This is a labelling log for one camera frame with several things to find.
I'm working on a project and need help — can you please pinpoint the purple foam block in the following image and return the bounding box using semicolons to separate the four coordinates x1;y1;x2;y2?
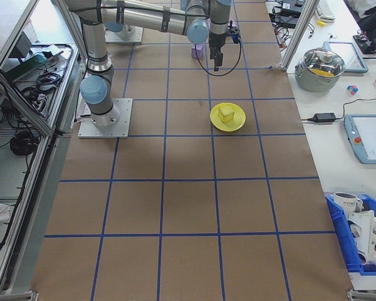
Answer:
191;43;206;60

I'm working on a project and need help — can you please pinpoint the yellow foam block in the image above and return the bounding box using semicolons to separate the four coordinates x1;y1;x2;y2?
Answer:
217;106;235;123

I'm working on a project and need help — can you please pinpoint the yellow plastic plate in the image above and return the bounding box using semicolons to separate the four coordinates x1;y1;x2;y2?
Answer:
209;102;247;133

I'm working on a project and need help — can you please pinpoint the large black power brick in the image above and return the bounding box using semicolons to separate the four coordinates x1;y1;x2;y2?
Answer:
271;15;298;28

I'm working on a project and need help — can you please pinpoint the stainless steel pot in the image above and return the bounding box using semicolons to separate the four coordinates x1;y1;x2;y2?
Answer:
294;47;346;93

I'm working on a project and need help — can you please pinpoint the glass pot lid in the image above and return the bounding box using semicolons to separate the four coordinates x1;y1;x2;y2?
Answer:
302;47;345;78

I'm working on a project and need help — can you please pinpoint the yellow plastic object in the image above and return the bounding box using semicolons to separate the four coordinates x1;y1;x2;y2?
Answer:
311;68;336;78

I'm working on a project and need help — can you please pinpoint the white keyboard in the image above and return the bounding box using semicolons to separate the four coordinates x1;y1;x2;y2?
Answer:
315;0;337;23

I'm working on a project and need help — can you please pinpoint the small black power adapter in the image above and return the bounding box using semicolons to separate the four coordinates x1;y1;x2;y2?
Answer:
313;112;338;122

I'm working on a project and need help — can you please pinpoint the blue robot teach pendant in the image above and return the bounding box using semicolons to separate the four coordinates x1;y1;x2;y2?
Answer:
343;114;376;164
322;40;369;75

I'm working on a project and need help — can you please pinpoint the green circuit board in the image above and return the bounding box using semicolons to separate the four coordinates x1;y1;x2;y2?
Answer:
17;51;65;75

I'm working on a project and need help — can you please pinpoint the white power strip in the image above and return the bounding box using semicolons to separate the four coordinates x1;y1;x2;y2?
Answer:
31;92;51;110

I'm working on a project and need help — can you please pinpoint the white printed mug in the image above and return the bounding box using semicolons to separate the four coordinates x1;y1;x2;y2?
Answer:
333;191;363;214

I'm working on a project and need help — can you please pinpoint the gray electronics box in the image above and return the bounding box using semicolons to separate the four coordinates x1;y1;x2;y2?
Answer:
8;31;34;59

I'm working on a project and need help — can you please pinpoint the blue plastic bin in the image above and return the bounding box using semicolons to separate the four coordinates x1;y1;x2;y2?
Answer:
325;194;376;277

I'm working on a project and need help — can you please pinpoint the aluminium profile foot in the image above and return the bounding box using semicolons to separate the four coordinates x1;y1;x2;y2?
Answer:
346;290;376;301
0;290;38;301

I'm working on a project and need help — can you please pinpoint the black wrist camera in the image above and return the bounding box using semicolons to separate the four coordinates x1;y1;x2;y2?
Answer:
227;20;241;44

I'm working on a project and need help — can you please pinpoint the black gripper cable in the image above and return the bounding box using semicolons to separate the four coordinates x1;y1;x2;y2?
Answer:
194;40;243;77

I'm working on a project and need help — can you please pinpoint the white square base plate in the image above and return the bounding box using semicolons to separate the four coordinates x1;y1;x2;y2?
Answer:
103;24;144;44
78;98;134;139

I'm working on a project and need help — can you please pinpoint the aluminium profile post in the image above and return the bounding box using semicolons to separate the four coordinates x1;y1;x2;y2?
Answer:
280;0;320;72

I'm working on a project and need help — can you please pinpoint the black adapter cable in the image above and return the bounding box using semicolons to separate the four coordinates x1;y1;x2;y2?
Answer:
336;98;376;120

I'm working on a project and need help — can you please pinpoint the black cable bundle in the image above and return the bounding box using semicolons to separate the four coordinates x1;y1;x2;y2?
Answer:
34;70;62;87

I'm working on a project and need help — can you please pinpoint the V-shaped aluminium bar frame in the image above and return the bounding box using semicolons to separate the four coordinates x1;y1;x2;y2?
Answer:
0;0;82;294

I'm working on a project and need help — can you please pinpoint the black cable coil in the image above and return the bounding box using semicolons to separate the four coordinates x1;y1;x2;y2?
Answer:
9;130;40;157

